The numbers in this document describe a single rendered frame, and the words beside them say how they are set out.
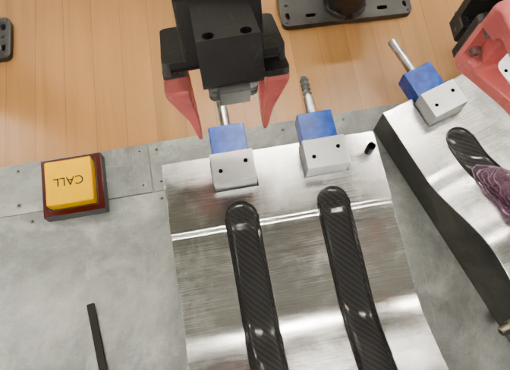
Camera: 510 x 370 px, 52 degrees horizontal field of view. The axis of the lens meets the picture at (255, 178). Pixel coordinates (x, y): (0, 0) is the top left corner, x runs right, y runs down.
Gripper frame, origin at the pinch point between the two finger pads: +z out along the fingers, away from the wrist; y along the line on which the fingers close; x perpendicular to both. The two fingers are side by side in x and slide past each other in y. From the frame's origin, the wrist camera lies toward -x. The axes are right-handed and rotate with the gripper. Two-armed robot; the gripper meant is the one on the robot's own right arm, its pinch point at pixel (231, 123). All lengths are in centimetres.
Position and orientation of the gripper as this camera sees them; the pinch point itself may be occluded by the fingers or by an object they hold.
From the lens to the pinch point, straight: 50.7
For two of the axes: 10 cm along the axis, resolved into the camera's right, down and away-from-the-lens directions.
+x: -1.6, -6.5, 7.4
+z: 0.9, 7.4, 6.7
